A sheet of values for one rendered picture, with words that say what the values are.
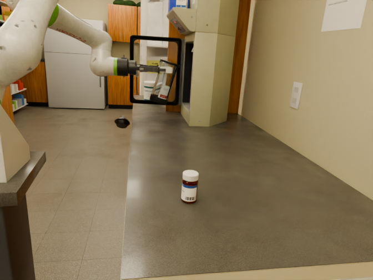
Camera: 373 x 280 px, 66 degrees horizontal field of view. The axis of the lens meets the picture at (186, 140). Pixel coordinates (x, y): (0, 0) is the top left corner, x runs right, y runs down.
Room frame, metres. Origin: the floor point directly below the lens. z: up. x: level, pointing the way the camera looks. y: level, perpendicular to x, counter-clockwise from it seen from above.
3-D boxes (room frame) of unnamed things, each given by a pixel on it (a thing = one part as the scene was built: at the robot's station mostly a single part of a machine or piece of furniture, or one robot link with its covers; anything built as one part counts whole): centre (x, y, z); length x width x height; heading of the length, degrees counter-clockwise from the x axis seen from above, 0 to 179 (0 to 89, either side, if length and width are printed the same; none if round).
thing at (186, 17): (1.62, 0.08, 1.46); 0.32 x 0.12 x 0.10; 10
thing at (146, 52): (1.77, 0.22, 1.19); 0.30 x 0.01 x 0.40; 93
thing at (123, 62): (1.55, 0.36, 1.22); 0.09 x 0.06 x 0.12; 9
